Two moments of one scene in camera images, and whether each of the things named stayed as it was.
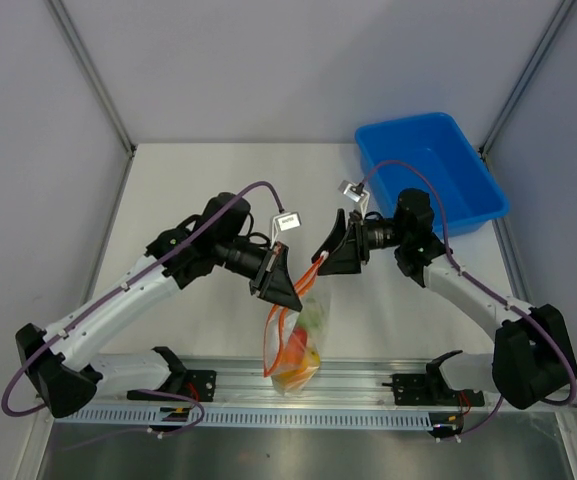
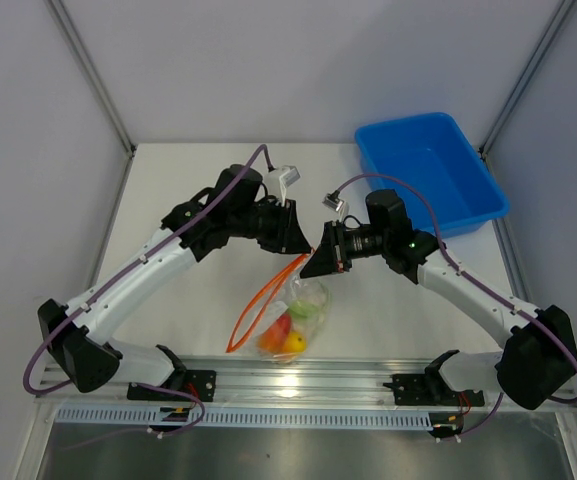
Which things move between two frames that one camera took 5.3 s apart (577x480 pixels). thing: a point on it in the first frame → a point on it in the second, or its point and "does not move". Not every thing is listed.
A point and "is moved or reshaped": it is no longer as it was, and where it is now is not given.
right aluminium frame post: x=525 y=79 does not move
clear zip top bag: x=297 y=333 is moved or reshaped
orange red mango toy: x=295 y=349 → x=273 y=339
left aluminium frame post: x=67 y=24 does not move
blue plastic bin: x=431 y=153 does not move
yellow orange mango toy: x=311 y=362 → x=295 y=342
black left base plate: x=186 y=386 does not move
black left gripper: x=272 y=281 → x=288 y=237
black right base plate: x=430 y=390 does not move
